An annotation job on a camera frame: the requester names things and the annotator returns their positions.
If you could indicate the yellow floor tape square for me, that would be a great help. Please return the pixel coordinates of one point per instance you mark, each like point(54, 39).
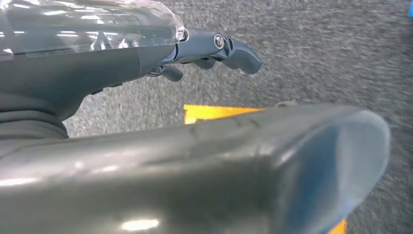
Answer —
point(206, 112)

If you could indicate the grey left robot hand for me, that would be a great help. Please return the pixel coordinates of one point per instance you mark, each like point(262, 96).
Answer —
point(80, 64)

